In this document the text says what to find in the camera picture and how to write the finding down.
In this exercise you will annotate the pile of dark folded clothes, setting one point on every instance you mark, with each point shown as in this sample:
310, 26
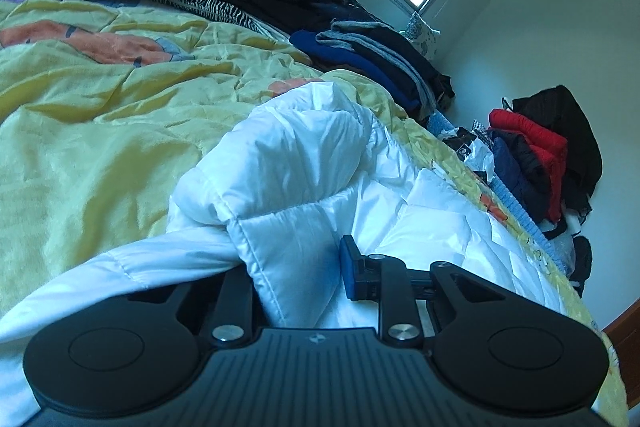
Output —
360, 39

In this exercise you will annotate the blue folded garment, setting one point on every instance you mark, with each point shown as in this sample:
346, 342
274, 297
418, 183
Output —
320, 47

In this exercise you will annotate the blue knitted blanket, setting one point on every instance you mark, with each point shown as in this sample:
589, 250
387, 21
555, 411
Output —
530, 219

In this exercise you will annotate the black folded garment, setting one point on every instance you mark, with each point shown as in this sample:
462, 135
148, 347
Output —
420, 72

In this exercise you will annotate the yellow printed blanket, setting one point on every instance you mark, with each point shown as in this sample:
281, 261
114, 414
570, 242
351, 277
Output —
100, 132

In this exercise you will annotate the clear plastic bag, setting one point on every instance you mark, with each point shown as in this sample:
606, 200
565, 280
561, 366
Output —
562, 252

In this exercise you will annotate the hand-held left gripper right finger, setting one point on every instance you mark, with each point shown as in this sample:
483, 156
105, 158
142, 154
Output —
347, 267

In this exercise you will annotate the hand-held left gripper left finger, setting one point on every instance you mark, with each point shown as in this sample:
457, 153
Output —
235, 297

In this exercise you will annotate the patterned pillow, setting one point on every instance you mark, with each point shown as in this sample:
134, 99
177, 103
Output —
422, 37

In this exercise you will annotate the navy jacket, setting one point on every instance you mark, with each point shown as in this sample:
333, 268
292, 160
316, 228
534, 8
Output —
515, 172

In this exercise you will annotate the white puffer jacket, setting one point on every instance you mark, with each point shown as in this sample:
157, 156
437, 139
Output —
310, 167

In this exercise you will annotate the black white checked cloth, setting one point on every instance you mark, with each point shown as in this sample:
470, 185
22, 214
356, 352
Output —
480, 132

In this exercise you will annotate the black white garment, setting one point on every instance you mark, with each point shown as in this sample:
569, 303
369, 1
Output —
570, 219

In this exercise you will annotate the white plastic bag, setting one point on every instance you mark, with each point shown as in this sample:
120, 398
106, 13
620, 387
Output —
480, 157

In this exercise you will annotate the black bag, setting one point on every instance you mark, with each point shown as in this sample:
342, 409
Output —
582, 257

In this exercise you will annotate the zebra striped cloth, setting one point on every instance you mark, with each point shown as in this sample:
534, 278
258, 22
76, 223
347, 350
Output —
215, 7

